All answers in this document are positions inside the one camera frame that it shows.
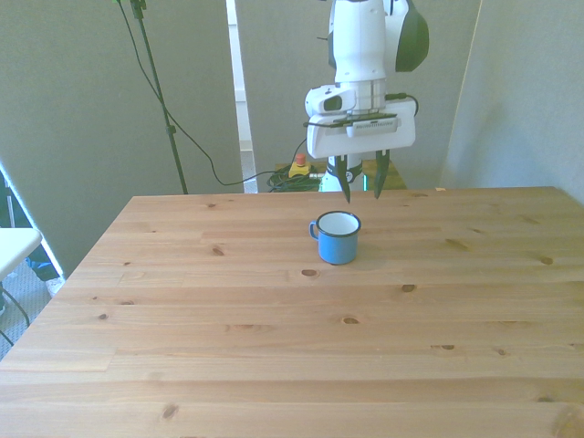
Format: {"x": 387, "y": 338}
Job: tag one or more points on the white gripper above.
{"x": 365, "y": 145}

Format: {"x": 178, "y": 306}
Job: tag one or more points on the blue enamel mug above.
{"x": 337, "y": 246}

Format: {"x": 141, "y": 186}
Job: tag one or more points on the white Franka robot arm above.
{"x": 356, "y": 41}

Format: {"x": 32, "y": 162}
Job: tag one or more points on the red emergency stop button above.
{"x": 299, "y": 168}

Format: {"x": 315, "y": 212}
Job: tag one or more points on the white side table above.
{"x": 13, "y": 246}

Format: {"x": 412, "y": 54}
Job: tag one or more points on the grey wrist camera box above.
{"x": 374, "y": 128}

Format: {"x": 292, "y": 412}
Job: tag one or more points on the black camera stand pole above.
{"x": 157, "y": 91}

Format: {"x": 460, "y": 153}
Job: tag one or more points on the white slanted frame bar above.
{"x": 50, "y": 255}

